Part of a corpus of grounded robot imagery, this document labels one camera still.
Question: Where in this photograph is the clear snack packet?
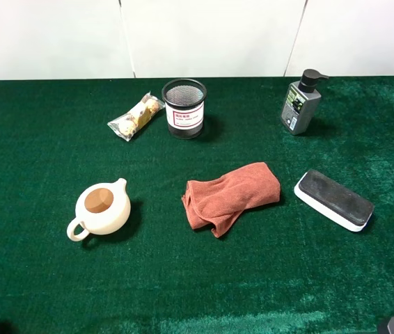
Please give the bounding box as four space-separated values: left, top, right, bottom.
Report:
107 93 165 141

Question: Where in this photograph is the rust orange folded cloth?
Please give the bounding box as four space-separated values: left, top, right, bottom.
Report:
182 162 281 238

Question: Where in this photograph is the black mesh pen holder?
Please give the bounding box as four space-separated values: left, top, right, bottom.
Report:
161 78 207 139

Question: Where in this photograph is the cream teapot with wooden lid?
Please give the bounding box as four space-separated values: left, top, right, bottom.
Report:
66 178 131 241

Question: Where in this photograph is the grey pump dispenser bottle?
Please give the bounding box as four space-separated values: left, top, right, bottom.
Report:
280 69 329 136

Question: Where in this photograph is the black and white board eraser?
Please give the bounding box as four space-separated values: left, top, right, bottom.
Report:
294 169 375 232

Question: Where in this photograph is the dark green table cloth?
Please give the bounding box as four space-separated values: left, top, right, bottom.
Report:
0 77 394 333

